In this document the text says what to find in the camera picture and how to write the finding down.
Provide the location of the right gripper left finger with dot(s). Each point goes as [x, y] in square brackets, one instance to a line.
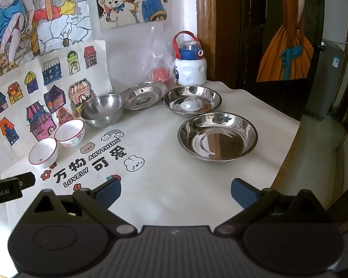
[96, 204]

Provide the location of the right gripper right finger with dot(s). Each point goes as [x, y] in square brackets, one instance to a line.
[257, 205]

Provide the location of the red-rimmed white bowl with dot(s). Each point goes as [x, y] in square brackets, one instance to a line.
[44, 153]
[71, 133]

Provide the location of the steel bowl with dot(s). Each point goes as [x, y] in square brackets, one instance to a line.
[103, 111]

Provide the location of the small steel plate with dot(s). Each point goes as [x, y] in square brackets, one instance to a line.
[144, 95]

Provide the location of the colourful houses drawing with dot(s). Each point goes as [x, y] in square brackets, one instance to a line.
[37, 96]

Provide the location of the white printed tablecloth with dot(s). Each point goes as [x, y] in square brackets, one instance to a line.
[162, 184]

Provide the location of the grey appliance with sticker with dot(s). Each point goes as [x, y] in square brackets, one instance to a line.
[326, 80]

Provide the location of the red ball in bag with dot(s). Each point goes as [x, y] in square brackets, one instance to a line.
[161, 75]

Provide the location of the clear plastic bag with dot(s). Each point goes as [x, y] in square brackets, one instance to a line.
[160, 54]

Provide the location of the white blue water bottle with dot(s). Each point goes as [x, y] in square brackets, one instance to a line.
[190, 64]

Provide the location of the orange dress painting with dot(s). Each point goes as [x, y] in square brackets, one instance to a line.
[289, 53]

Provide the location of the child figure drawing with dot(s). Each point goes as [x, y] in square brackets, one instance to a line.
[33, 28]

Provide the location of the teddy bear drawing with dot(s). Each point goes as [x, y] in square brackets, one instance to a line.
[117, 13]

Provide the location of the brown wooden door frame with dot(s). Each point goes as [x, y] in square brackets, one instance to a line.
[218, 29]

